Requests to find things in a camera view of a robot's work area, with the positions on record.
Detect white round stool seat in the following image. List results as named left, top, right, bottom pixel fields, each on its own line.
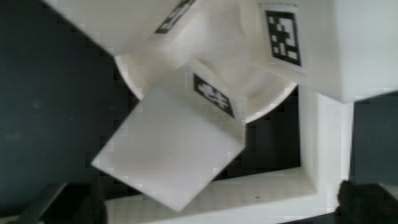
left=115, top=0, right=296, bottom=123

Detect white fence rail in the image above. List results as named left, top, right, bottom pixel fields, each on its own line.
left=298, top=87, right=353, bottom=201
left=106, top=168, right=337, bottom=224

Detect white front fence rail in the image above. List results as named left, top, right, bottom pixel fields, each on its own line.
left=106, top=168, right=337, bottom=224

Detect white stool leg block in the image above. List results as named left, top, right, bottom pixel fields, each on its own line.
left=238, top=0, right=398, bottom=103
left=42, top=0, right=199, bottom=55

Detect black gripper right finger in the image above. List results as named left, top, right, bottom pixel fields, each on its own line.
left=335, top=181, right=398, bottom=224

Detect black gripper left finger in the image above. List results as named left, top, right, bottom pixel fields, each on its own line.
left=10, top=178, right=110, bottom=224

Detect white stool leg with peg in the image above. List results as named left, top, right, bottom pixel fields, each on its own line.
left=92, top=61, right=245, bottom=211

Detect white right fence rail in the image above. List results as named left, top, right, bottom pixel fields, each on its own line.
left=298, top=87, right=353, bottom=201

